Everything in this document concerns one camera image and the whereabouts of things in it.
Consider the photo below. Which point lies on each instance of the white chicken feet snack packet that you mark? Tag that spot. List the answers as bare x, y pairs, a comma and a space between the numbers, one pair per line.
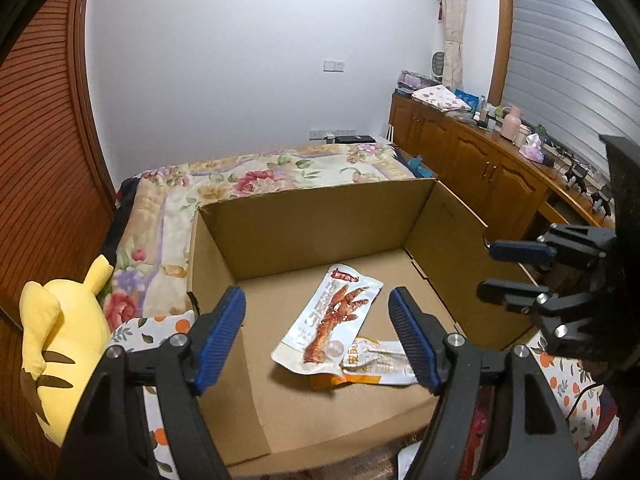
330, 320

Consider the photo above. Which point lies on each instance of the wooden cabinet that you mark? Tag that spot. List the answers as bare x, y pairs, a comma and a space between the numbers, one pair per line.
475, 160

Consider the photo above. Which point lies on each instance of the flat black device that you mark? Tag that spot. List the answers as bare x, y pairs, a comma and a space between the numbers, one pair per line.
354, 139

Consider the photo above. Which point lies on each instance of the yellow plush toy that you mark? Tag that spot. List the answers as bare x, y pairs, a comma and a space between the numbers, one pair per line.
50, 340

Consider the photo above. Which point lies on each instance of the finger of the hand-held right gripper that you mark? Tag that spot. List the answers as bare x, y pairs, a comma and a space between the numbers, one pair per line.
515, 251
510, 294

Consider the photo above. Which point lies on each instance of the beige curtain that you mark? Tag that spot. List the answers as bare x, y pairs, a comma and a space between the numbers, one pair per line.
452, 10

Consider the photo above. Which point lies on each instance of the floral blanket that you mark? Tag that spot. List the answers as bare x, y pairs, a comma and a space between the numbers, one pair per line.
240, 180

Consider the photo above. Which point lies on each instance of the grey window blind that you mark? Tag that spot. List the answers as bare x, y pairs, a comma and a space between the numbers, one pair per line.
560, 60

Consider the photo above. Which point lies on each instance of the purple storage box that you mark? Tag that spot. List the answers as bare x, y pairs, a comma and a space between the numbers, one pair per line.
412, 81

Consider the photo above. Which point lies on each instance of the orange and white snack packet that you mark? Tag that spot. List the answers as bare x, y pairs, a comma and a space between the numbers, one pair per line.
380, 367

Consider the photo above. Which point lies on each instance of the white wall switch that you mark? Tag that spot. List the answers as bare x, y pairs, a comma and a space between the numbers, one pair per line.
334, 65

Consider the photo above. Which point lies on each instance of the pink bottle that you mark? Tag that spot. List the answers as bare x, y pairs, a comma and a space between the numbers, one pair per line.
511, 125

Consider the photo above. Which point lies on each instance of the folded floral cloth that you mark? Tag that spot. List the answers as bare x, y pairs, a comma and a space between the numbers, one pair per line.
440, 97

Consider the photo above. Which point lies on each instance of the wooden louvred wardrobe door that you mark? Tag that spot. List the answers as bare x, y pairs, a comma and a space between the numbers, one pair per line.
45, 160

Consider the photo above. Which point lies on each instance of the pink tissue pack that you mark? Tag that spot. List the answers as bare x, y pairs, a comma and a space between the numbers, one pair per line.
531, 149

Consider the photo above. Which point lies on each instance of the blue packet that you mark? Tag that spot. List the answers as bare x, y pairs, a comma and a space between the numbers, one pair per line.
465, 95

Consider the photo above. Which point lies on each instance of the dark cloth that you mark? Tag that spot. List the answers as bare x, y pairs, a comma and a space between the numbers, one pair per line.
120, 220

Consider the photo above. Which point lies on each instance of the wooden window frame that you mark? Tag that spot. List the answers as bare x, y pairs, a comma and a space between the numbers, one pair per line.
502, 35

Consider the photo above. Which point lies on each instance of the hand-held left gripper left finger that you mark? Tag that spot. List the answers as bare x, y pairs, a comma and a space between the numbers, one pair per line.
220, 340

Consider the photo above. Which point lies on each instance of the white orange-print cloth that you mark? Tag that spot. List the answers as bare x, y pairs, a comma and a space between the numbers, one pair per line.
135, 330

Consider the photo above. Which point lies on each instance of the white cup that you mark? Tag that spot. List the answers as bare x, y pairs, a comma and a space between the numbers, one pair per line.
523, 136

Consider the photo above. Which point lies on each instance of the white wall outlet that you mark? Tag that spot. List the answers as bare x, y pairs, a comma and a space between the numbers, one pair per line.
317, 134

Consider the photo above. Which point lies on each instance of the white round fan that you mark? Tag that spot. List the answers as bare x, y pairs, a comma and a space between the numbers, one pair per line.
438, 65

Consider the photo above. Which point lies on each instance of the brown cardboard box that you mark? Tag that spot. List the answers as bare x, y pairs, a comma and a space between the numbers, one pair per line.
310, 225

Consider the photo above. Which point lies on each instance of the red hanging tassel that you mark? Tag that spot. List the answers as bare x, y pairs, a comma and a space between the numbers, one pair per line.
440, 10

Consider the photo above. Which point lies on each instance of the blue plastic object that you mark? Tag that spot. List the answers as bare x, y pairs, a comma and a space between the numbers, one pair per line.
417, 167

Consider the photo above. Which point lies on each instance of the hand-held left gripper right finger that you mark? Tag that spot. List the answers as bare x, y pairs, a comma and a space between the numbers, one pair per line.
412, 340

